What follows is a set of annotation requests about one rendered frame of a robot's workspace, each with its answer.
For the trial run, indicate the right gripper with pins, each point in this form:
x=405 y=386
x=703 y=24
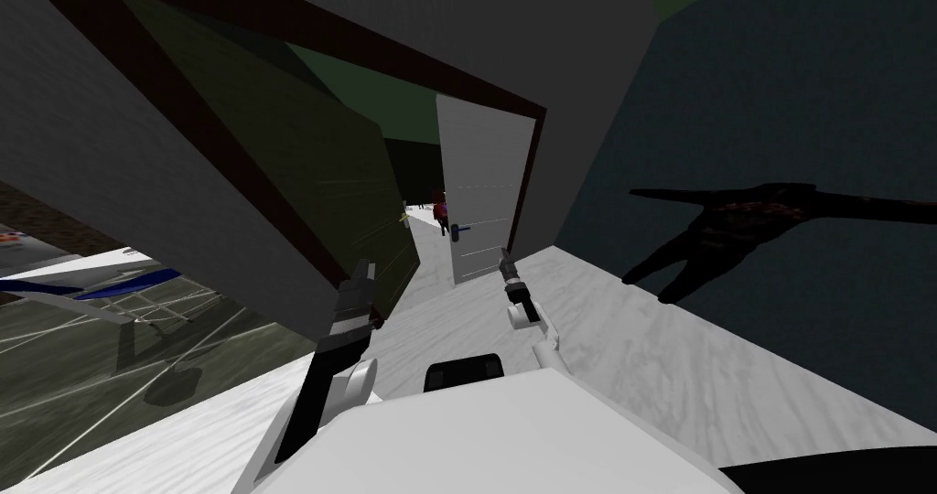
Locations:
x=517 y=292

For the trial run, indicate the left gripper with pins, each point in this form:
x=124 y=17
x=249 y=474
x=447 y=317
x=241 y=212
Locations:
x=353 y=309

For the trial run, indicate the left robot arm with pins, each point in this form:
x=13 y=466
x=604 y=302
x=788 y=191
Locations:
x=326 y=377

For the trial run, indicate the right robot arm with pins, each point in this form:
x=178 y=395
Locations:
x=533 y=322

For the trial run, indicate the red object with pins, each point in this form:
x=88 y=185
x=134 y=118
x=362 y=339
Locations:
x=441 y=212

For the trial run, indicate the white door leaf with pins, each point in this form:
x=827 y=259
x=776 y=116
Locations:
x=483 y=179

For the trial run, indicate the dark green door leaf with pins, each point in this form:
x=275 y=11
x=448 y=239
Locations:
x=293 y=150

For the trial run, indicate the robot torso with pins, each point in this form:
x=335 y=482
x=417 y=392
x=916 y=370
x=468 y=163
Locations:
x=498 y=435

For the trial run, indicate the black wall ornament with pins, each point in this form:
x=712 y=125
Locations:
x=739 y=227

